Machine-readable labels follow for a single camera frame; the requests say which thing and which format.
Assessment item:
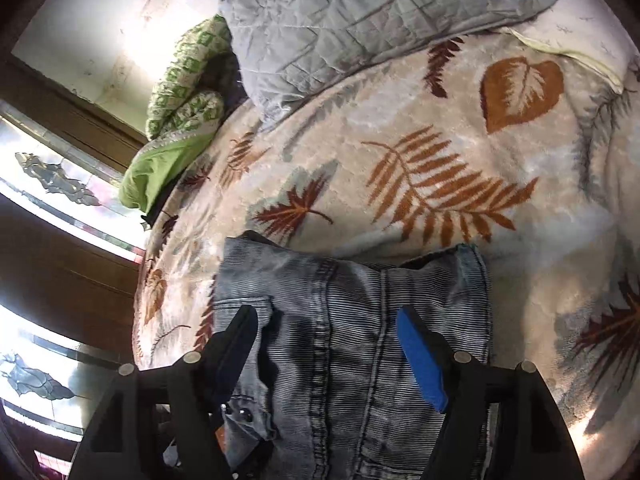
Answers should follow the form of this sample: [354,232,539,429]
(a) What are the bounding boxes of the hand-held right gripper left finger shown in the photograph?
[67,305,259,480]

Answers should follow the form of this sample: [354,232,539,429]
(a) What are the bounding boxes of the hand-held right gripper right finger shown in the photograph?
[396,305,586,480]

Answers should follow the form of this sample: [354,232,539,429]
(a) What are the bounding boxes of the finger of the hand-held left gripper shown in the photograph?
[215,396,277,467]

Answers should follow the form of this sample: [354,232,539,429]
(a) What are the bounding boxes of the grey denim pants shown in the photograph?
[212,230,502,480]

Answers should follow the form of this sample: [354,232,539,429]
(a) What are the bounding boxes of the black cloth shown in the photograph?
[140,194,172,234]

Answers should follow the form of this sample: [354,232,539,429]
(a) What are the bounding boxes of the leaf print blanket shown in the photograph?
[131,25,640,463]

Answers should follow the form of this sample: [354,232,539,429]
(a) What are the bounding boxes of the stained glass window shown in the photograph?
[0,100,147,264]
[0,305,132,442]

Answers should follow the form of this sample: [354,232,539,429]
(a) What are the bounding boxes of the plain green cloth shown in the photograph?
[119,132,214,214]

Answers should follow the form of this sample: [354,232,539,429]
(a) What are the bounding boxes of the green patterned quilt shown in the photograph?
[145,14,237,142]

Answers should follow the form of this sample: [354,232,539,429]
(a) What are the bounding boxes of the grey quilted pillow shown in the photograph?
[217,0,576,126]

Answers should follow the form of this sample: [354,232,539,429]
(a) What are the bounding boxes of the white printed pillow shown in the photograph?
[500,0,637,94]

